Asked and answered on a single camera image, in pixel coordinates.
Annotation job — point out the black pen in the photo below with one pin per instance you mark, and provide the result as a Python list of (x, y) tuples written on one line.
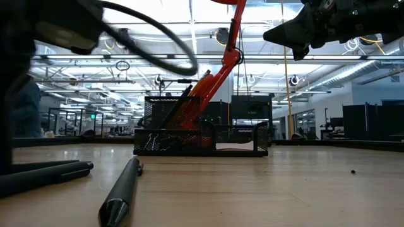
[(123, 189), (47, 178), (47, 165), (186, 91)]

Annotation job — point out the black overhead bar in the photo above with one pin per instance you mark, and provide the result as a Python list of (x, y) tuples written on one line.
[(170, 81)]

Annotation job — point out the pink sticky note pad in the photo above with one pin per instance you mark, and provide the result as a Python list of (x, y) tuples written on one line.
[(235, 146)]

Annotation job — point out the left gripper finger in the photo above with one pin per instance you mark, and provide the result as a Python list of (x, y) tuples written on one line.
[(8, 132)]

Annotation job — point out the black frame enclosure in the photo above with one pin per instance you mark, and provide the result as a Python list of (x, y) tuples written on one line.
[(75, 109)]

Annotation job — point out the black mesh desk organizer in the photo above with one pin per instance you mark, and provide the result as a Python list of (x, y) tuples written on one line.
[(202, 153)]

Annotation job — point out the black monitor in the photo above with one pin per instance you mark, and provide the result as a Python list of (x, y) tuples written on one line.
[(251, 107)]

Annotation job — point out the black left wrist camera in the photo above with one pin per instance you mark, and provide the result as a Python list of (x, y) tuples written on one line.
[(69, 25)]

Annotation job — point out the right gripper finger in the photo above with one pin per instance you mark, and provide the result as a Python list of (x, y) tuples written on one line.
[(300, 53), (293, 31)]

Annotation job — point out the black binder clip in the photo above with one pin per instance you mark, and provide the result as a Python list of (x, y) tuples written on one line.
[(151, 142), (168, 143)]

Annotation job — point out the black partition panel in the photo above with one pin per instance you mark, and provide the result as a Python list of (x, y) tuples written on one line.
[(353, 123)]

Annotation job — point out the black cabinet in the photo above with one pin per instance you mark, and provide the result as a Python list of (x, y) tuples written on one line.
[(222, 112)]

